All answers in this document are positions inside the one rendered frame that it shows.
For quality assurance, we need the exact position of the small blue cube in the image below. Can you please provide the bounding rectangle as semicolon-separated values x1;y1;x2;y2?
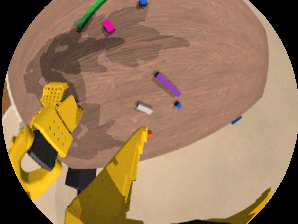
139;0;148;7
174;101;182;109

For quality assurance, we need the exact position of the purple rod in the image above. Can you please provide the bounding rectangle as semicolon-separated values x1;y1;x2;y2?
154;72;182;97

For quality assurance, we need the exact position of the magenta rod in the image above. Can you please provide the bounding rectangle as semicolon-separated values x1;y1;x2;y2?
103;19;116;34

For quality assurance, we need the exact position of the green rod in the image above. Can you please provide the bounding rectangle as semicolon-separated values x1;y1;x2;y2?
76;0;107;29

